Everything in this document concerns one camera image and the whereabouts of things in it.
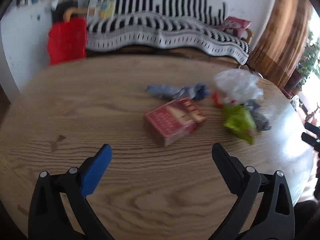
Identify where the blue plastic wrapper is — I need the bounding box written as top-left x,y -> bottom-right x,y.
146,84 -> 182,100

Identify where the white cabinet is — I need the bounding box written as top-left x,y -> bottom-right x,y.
0,0 -> 54,100

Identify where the black speaker box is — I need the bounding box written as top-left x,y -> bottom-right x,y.
51,0 -> 79,23

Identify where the red plastic chair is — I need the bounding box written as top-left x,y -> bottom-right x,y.
47,17 -> 88,66

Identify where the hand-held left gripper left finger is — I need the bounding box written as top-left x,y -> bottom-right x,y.
28,144 -> 114,240

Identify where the potted green plant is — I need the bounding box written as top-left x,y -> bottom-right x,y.
282,30 -> 320,98

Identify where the yellow green carton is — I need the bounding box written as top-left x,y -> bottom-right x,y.
223,104 -> 257,145

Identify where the wooden sofa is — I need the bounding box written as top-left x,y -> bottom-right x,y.
62,0 -> 253,68

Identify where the brown curtain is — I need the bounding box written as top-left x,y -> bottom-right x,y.
247,0 -> 313,90

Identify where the pink cartoon cushion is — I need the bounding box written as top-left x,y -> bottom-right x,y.
220,16 -> 252,39

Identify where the clear plastic bag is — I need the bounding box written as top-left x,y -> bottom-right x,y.
214,69 -> 264,104

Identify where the colourful children's book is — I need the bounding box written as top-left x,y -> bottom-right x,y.
94,0 -> 117,20

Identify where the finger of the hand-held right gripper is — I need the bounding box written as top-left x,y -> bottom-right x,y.
304,122 -> 320,137
301,132 -> 320,153

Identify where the red cardboard box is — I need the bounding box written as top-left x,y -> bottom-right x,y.
143,97 -> 208,147

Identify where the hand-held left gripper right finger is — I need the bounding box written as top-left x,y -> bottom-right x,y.
211,142 -> 295,240

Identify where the grey foil wrapper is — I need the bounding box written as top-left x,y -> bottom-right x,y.
244,99 -> 272,132

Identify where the black white striped blanket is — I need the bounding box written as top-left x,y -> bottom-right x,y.
86,0 -> 250,65

